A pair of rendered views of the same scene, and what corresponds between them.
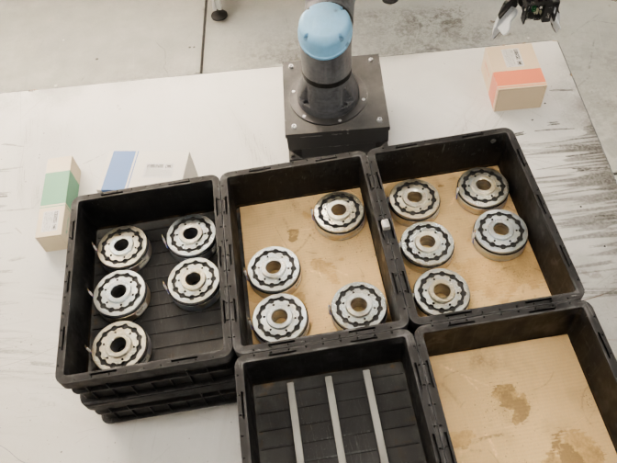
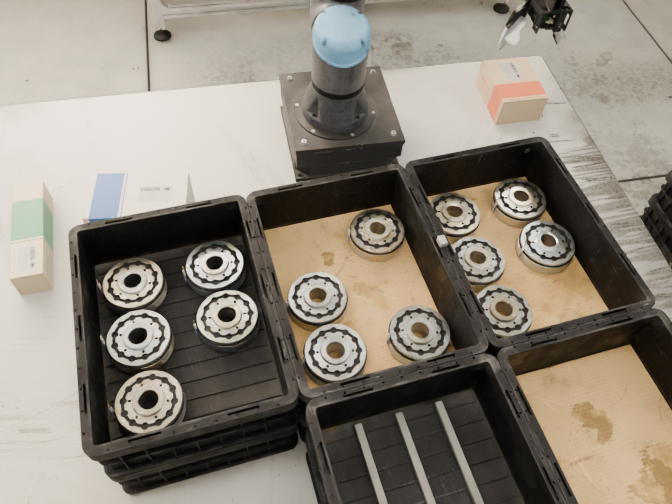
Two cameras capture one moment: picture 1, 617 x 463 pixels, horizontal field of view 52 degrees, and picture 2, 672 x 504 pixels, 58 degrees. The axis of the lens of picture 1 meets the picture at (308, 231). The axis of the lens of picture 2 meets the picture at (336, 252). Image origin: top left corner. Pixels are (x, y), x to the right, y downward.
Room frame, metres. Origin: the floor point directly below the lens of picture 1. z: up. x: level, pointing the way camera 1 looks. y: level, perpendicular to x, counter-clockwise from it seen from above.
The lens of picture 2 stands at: (0.13, 0.23, 1.76)
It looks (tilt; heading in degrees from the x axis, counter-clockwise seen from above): 55 degrees down; 341
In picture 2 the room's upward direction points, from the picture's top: 5 degrees clockwise
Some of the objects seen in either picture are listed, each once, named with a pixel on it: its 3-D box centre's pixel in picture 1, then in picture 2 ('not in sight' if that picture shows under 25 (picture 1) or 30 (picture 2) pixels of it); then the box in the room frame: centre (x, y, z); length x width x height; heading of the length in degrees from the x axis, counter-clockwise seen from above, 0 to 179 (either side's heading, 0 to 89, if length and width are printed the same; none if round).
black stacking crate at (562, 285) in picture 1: (462, 235); (511, 249); (0.65, -0.29, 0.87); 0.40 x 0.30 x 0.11; 1
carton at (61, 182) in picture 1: (59, 202); (32, 235); (0.99, 0.59, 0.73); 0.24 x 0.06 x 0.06; 0
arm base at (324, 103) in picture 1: (327, 81); (336, 93); (1.14, -0.10, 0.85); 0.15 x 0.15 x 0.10
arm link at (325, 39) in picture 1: (325, 40); (340, 48); (1.14, -0.10, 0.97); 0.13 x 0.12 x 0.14; 168
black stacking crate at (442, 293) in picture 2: (308, 260); (356, 285); (0.64, 0.01, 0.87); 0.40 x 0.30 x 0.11; 1
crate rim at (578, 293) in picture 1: (465, 220); (520, 232); (0.65, -0.29, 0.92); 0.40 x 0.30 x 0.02; 1
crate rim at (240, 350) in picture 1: (307, 245); (358, 269); (0.64, 0.01, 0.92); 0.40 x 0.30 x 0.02; 1
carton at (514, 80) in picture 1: (512, 76); (510, 90); (1.19, -0.58, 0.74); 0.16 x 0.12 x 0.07; 176
